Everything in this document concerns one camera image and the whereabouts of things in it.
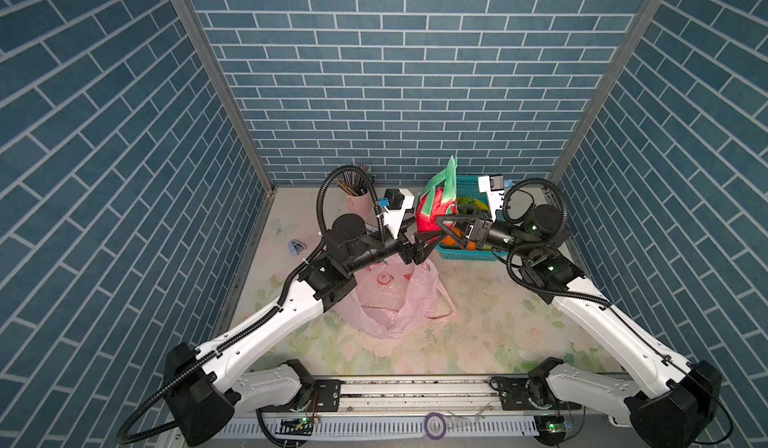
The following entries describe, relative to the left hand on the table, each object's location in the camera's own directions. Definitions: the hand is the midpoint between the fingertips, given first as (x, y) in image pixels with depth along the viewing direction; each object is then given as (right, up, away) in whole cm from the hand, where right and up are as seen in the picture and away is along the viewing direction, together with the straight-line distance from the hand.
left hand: (435, 224), depth 61 cm
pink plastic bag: (-10, -23, +30) cm, 39 cm away
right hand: (0, +2, -2) cm, 2 cm away
